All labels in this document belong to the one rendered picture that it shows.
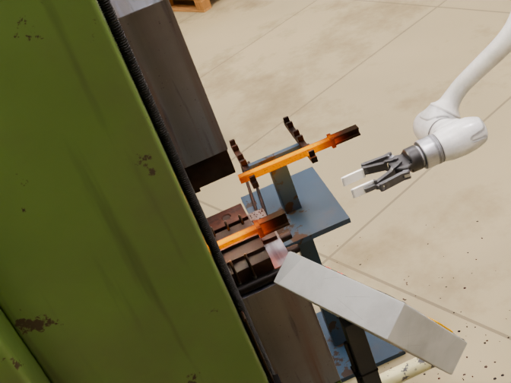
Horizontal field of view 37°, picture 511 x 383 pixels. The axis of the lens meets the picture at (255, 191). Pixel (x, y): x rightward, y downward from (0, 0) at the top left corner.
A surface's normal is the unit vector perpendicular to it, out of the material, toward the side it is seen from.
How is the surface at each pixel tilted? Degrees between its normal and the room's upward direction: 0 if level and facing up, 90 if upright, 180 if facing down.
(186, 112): 90
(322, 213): 0
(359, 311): 30
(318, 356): 90
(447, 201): 0
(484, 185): 0
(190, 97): 90
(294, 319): 90
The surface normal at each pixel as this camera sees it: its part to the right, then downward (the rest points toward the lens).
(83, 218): 0.27, 0.46
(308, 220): -0.31, -0.80
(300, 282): -0.62, -0.40
